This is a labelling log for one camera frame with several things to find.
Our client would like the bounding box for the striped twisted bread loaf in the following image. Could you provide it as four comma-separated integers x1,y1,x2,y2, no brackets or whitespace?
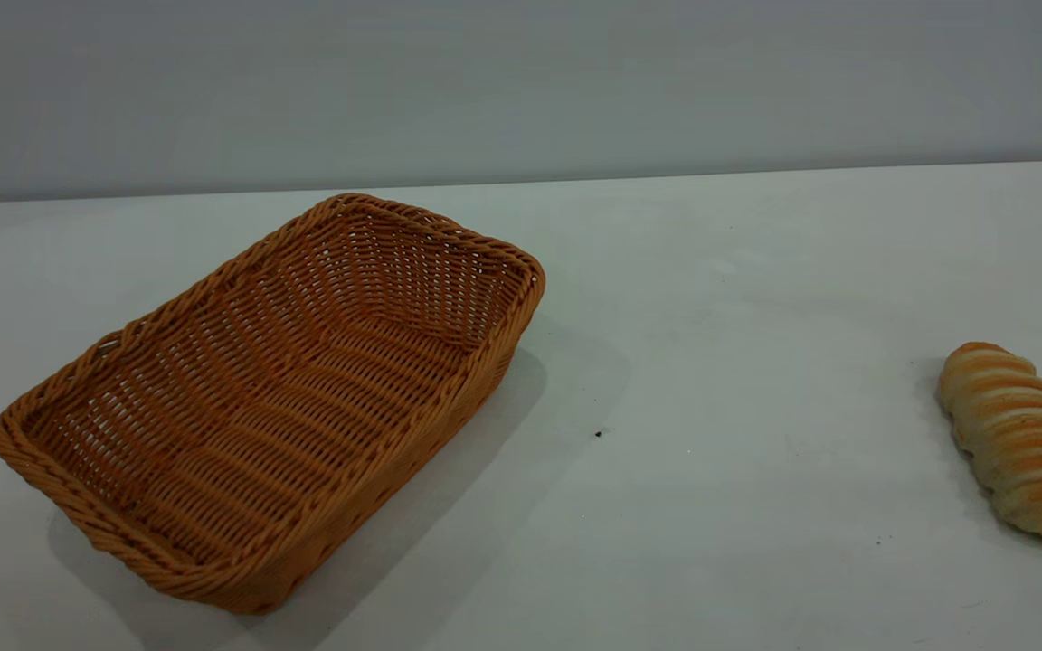
937,342,1042,546

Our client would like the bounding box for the orange woven wicker basket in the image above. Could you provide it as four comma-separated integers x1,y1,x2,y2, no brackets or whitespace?
0,193,546,616

